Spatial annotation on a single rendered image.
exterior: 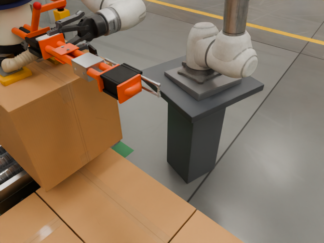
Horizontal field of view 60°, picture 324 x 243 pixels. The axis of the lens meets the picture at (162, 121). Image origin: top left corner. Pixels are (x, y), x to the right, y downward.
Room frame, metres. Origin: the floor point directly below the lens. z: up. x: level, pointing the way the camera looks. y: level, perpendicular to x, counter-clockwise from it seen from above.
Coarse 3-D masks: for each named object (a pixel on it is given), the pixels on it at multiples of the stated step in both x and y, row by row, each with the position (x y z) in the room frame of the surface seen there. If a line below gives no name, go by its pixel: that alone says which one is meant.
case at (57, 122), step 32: (32, 64) 0.93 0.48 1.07; (64, 64) 0.92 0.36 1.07; (0, 96) 0.72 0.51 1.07; (32, 96) 0.72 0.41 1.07; (64, 96) 0.77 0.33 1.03; (96, 96) 0.87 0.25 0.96; (0, 128) 0.78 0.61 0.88; (32, 128) 0.67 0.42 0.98; (64, 128) 0.75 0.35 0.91; (96, 128) 0.84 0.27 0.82; (32, 160) 0.64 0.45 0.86; (64, 160) 0.72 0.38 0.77
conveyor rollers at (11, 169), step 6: (0, 150) 0.98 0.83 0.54; (6, 156) 0.93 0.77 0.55; (0, 162) 0.90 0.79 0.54; (6, 162) 0.91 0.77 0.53; (0, 168) 0.88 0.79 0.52; (12, 168) 0.86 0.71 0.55; (18, 168) 0.87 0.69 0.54; (0, 174) 0.82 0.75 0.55; (6, 174) 0.83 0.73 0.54; (12, 174) 0.84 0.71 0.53; (0, 180) 0.80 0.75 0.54; (6, 180) 0.81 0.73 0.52
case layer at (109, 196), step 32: (96, 160) 0.91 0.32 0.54; (64, 192) 0.73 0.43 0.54; (96, 192) 0.73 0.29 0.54; (128, 192) 0.73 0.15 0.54; (160, 192) 0.73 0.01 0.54; (0, 224) 0.58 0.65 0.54; (32, 224) 0.58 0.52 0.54; (64, 224) 0.58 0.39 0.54; (96, 224) 0.58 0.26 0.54; (128, 224) 0.58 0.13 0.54; (160, 224) 0.58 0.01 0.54; (192, 224) 0.58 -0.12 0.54
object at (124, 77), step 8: (104, 72) 0.61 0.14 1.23; (112, 72) 0.61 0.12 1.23; (120, 72) 0.60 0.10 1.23; (128, 72) 0.60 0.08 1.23; (104, 80) 0.59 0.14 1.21; (112, 80) 0.57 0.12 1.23; (120, 80) 0.57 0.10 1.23; (128, 80) 0.57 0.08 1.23; (136, 80) 0.58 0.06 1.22; (104, 88) 0.60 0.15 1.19; (112, 88) 0.58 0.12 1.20; (120, 88) 0.54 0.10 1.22; (112, 96) 0.57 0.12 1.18; (120, 96) 0.54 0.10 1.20; (128, 96) 0.56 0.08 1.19
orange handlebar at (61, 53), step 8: (56, 0) 1.24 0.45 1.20; (64, 0) 1.21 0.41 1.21; (48, 8) 1.15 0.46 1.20; (16, 32) 0.90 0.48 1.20; (24, 32) 0.89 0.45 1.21; (48, 48) 0.77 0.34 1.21; (56, 48) 0.76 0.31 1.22; (64, 48) 0.76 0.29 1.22; (72, 48) 0.76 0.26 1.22; (56, 56) 0.74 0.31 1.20; (64, 56) 0.72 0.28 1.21; (72, 56) 0.76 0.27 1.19; (104, 64) 0.67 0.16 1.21; (88, 72) 0.64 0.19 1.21; (96, 72) 0.63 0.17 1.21; (128, 88) 0.56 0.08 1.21; (136, 88) 0.56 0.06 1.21
